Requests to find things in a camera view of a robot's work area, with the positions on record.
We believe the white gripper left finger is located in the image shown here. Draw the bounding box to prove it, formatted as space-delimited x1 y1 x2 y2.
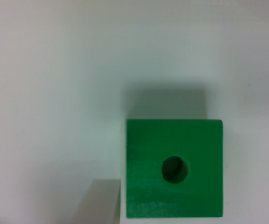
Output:
72 179 121 224

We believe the green square block with hole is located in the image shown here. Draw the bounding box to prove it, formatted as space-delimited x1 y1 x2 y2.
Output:
126 119 223 218

